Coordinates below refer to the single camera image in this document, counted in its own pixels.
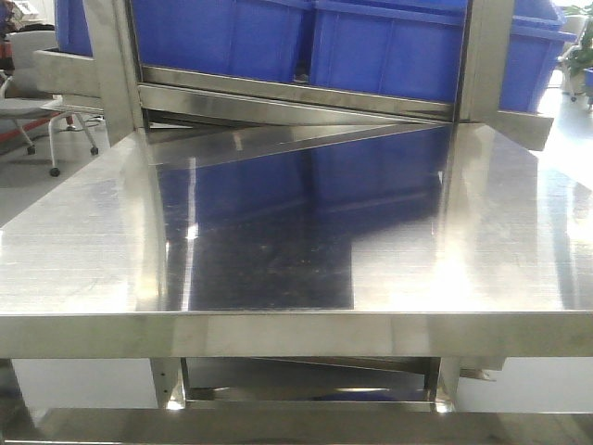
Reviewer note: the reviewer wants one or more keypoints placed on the grey office chair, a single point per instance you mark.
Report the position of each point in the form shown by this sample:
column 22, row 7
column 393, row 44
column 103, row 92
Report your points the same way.
column 22, row 99

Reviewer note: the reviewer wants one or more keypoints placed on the stainless steel shelf rack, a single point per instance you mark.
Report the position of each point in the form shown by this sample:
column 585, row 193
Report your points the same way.
column 133, row 95

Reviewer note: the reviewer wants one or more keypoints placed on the far right blue bin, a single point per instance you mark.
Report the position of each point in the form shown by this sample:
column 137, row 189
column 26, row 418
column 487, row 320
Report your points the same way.
column 536, row 41

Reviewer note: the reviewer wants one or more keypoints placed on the far left blue bin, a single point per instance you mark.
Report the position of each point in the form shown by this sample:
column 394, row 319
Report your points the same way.
column 71, row 28

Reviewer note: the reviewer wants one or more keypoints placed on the blue storage bin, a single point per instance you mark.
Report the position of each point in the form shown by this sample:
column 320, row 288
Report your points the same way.
column 250, row 39
column 406, row 49

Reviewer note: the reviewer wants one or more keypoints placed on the right blue storage bin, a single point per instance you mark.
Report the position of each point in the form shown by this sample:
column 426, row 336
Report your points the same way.
column 406, row 49

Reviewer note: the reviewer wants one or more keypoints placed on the green potted plant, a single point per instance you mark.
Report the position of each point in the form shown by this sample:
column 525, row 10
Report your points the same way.
column 576, row 55

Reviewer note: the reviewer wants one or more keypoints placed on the left blue storage bin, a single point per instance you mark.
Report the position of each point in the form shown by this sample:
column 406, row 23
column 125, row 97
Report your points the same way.
column 250, row 39

